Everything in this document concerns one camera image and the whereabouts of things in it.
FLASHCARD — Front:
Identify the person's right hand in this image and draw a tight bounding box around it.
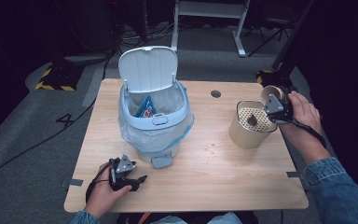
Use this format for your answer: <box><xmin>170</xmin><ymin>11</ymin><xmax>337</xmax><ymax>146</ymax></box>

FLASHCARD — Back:
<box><xmin>279</xmin><ymin>91</ymin><xmax>324</xmax><ymax>147</ymax></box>

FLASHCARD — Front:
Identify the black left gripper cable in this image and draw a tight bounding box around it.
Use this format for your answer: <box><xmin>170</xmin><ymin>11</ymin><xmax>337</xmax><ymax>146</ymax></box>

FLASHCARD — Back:
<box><xmin>85</xmin><ymin>159</ymin><xmax>113</xmax><ymax>203</ymax></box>

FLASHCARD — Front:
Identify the clear plastic bin liner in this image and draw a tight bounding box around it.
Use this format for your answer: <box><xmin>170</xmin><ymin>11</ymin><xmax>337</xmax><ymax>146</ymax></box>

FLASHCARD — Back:
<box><xmin>117</xmin><ymin>83</ymin><xmax>196</xmax><ymax>154</ymax></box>

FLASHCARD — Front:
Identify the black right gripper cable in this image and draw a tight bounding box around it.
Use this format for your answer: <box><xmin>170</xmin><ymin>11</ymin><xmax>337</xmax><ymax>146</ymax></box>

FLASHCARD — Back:
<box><xmin>275</xmin><ymin>119</ymin><xmax>327</xmax><ymax>149</ymax></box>

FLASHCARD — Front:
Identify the blue printed snack box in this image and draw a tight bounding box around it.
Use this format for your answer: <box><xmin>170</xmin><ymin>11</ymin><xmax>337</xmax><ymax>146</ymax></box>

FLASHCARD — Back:
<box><xmin>133</xmin><ymin>94</ymin><xmax>158</xmax><ymax>119</ymax></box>

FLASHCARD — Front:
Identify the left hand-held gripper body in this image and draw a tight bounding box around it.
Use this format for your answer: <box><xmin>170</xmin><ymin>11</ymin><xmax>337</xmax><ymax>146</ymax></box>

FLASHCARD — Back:
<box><xmin>107</xmin><ymin>153</ymin><xmax>138</xmax><ymax>192</ymax></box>

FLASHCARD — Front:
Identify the black stand with striped base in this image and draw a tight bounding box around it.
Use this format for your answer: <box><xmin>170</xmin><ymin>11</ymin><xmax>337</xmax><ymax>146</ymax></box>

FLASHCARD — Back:
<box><xmin>255</xmin><ymin>0</ymin><xmax>315</xmax><ymax>96</ymax></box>

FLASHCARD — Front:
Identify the white desk frame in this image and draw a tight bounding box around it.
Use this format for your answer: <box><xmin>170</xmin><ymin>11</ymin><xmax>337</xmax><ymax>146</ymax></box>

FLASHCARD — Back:
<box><xmin>170</xmin><ymin>0</ymin><xmax>252</xmax><ymax>58</ymax></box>

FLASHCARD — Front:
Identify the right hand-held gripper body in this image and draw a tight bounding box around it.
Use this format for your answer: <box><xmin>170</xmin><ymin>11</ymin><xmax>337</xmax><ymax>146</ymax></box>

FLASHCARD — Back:
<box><xmin>263</xmin><ymin>90</ymin><xmax>296</xmax><ymax>126</ymax></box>

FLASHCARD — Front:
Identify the black tripod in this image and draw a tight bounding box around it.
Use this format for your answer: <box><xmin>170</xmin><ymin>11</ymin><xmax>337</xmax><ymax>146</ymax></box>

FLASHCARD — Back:
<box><xmin>246</xmin><ymin>12</ymin><xmax>293</xmax><ymax>58</ymax></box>

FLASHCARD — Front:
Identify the grey floor tape strip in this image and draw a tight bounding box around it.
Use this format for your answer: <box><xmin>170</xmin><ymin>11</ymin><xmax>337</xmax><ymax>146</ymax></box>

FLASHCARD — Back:
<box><xmin>81</xmin><ymin>67</ymin><xmax>107</xmax><ymax>108</ymax></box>

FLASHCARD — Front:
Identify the blue white pedal trash bin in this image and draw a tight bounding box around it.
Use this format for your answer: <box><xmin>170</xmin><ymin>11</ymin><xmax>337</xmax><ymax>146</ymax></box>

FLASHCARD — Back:
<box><xmin>117</xmin><ymin>46</ymin><xmax>196</xmax><ymax>170</ymax></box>

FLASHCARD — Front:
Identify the beige strainer container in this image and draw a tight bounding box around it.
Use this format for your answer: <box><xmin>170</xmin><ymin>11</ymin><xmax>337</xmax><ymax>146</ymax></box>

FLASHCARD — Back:
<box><xmin>228</xmin><ymin>100</ymin><xmax>279</xmax><ymax>149</ymax></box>

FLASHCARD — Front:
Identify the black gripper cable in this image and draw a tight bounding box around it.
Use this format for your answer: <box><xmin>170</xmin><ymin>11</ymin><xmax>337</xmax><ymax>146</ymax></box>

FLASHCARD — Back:
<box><xmin>85</xmin><ymin>159</ymin><xmax>113</xmax><ymax>203</ymax></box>
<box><xmin>275</xmin><ymin>119</ymin><xmax>327</xmax><ymax>149</ymax></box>

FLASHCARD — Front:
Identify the orange strap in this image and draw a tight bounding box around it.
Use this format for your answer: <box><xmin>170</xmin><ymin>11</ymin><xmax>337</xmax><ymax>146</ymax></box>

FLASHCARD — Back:
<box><xmin>135</xmin><ymin>212</ymin><xmax>152</xmax><ymax>224</ymax></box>

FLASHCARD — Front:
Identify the bundle of floor cables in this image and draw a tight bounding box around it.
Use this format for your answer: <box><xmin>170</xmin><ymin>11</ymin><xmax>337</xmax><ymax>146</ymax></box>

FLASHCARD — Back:
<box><xmin>120</xmin><ymin>17</ymin><xmax>183</xmax><ymax>43</ymax></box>

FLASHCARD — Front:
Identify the brown paper cup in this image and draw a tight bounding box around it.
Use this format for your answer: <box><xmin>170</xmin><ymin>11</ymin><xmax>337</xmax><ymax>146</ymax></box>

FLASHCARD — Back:
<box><xmin>260</xmin><ymin>85</ymin><xmax>287</xmax><ymax>107</ymax></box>

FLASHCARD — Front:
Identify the long black floor cable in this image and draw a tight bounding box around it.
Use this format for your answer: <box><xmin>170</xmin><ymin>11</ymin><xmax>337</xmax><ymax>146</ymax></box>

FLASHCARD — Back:
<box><xmin>0</xmin><ymin>46</ymin><xmax>120</xmax><ymax>188</ymax></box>

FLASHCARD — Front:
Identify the person's left hand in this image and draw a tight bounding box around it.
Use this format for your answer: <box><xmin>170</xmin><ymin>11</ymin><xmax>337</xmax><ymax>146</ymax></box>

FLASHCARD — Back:
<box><xmin>83</xmin><ymin>162</ymin><xmax>133</xmax><ymax>219</ymax></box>

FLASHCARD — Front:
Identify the person's lap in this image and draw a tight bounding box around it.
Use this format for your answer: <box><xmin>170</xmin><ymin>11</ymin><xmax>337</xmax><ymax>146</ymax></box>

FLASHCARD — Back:
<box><xmin>115</xmin><ymin>211</ymin><xmax>259</xmax><ymax>224</ymax></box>

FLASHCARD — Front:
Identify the black striped stand base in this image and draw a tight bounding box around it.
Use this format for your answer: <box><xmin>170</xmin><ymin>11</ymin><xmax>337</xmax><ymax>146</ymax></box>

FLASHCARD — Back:
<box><xmin>34</xmin><ymin>62</ymin><xmax>86</xmax><ymax>92</ymax></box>

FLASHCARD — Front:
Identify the dark tea leaves clump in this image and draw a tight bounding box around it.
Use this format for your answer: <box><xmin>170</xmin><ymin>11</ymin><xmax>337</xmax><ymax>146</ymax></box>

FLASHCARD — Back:
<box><xmin>246</xmin><ymin>113</ymin><xmax>259</xmax><ymax>127</ymax></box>

